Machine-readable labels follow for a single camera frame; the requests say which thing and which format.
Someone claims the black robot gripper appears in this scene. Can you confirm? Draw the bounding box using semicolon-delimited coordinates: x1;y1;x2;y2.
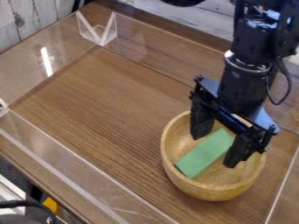
191;52;280;168

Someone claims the green rectangular block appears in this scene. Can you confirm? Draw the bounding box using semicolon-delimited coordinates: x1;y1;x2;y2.
174;128;234;179

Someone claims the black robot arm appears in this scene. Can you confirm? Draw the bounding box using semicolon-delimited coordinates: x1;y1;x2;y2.
191;0;299;168

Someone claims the brown wooden bowl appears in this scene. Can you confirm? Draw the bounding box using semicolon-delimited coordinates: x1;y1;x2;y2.
161;111;268;201

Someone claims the yellow and black device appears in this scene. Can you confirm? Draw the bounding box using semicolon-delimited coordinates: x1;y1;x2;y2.
39;196;81;224

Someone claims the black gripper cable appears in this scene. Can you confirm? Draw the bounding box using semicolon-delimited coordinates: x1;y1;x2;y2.
266;56;294;107

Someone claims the clear acrylic corner bracket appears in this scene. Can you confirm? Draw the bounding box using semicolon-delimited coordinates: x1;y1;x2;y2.
75;11;118;46

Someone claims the clear acrylic front wall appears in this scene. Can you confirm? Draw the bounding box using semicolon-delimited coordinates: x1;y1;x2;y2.
0;99;179;224

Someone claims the black cable near corner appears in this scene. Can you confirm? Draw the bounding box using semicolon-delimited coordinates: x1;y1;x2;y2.
0;199;58;224

